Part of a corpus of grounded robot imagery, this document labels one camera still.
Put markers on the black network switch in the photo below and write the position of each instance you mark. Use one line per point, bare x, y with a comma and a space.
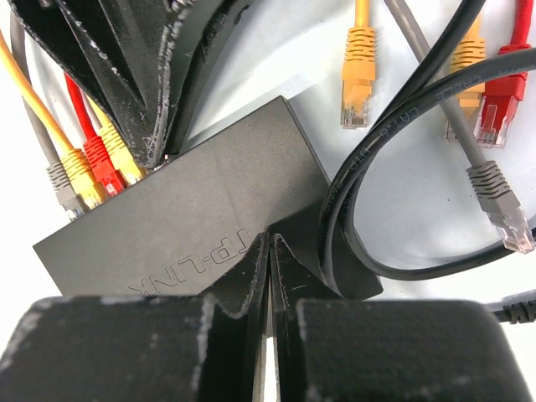
180, 229

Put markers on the loose red ethernet plug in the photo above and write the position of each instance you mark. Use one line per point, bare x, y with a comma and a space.
502, 96

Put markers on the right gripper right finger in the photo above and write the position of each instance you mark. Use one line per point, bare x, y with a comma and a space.
334, 349

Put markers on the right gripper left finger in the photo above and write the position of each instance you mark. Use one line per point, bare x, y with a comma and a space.
207, 347

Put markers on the loose yellow ethernet plug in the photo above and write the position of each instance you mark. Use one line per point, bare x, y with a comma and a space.
359, 69

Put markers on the loose grey ethernet plug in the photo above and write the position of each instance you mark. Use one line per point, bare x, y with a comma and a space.
493, 192

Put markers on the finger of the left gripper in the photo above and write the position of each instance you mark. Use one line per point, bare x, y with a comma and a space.
205, 32
119, 53

